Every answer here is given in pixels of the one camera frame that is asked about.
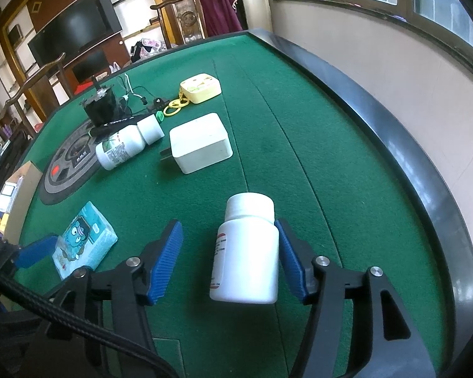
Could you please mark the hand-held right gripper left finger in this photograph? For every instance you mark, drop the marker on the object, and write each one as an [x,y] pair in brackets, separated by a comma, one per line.
[165,260]

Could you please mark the small black motor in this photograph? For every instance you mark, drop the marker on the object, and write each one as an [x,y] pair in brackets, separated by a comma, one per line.
[100,106]

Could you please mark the wooden chair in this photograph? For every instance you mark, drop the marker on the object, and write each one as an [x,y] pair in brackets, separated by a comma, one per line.
[35,86]

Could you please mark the floral cloth bag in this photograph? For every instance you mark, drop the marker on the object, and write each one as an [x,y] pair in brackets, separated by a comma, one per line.
[149,49]

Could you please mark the cartoon print tissue packet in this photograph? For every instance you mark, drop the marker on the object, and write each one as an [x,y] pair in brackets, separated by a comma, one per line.
[86,240]

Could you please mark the white charger adapter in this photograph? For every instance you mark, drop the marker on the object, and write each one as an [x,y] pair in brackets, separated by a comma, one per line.
[199,143]

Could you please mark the black flat television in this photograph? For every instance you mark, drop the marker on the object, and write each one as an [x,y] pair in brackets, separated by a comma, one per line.
[75,27]

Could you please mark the wooden armchair carved back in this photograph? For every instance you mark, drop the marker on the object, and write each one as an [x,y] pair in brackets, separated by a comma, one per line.
[181,19]

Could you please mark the plain white pill bottle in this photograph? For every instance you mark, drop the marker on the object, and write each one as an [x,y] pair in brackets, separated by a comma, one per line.
[246,260]

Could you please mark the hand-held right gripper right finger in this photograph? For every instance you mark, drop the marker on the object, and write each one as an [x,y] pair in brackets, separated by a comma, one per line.
[289,260]

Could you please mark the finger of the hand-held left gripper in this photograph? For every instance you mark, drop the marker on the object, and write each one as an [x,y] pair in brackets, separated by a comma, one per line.
[35,250]

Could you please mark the maroon cloth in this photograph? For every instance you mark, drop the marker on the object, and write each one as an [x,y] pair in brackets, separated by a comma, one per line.
[220,10]

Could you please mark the cardboard box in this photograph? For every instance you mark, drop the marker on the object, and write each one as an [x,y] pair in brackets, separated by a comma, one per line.
[25,189]

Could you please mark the white bottle green label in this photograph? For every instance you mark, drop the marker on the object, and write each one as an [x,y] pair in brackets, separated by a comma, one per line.
[118,149]

